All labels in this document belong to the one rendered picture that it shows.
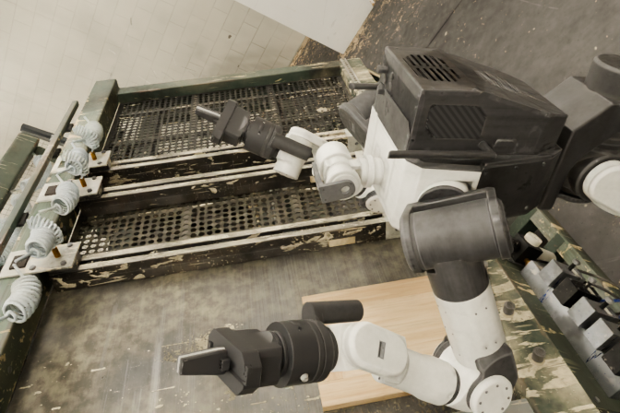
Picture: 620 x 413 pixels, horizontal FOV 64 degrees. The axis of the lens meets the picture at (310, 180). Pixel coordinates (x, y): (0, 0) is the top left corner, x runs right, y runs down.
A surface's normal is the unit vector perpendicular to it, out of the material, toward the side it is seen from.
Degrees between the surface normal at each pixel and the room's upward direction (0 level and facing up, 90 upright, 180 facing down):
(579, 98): 22
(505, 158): 67
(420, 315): 57
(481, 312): 90
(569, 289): 0
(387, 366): 94
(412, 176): 46
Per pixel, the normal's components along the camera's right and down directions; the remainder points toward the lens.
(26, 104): 0.10, 0.64
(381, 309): -0.07, -0.82
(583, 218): -0.87, -0.32
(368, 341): 0.55, -0.32
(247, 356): 0.48, -0.64
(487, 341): 0.31, 0.26
